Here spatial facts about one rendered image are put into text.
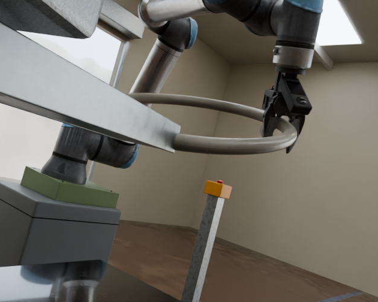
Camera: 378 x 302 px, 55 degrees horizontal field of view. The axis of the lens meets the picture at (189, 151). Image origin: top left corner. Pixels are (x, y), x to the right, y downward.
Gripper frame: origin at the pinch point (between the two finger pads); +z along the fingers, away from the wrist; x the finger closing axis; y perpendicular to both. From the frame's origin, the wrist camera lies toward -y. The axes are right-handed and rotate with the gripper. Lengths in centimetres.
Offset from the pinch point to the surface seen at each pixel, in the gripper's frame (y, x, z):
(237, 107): 15.3, 7.5, -6.9
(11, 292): -38, 52, 13
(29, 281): -33, 51, 15
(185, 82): 679, -74, 62
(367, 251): 394, -369, 277
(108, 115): -41, 40, -14
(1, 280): -34, 54, 14
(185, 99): 21.7, 21.8, -6.8
